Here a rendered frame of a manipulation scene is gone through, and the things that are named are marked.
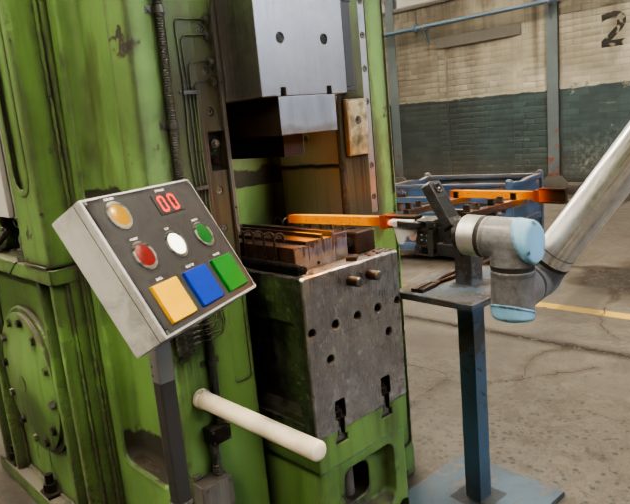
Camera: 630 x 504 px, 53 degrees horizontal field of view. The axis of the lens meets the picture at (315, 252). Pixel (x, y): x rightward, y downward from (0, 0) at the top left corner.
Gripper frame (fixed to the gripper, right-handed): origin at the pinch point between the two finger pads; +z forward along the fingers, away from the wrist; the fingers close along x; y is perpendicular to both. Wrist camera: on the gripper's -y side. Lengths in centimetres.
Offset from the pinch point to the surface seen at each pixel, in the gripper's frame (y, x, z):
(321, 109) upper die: -27.4, 1.8, 24.5
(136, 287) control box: 0, -69, -1
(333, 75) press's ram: -35.9, 7.4, 24.7
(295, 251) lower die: 8.0, -12.0, 23.7
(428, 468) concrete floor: 106, 53, 35
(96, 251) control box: -6, -72, 5
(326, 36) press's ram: -46, 6, 25
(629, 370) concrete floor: 105, 181, 12
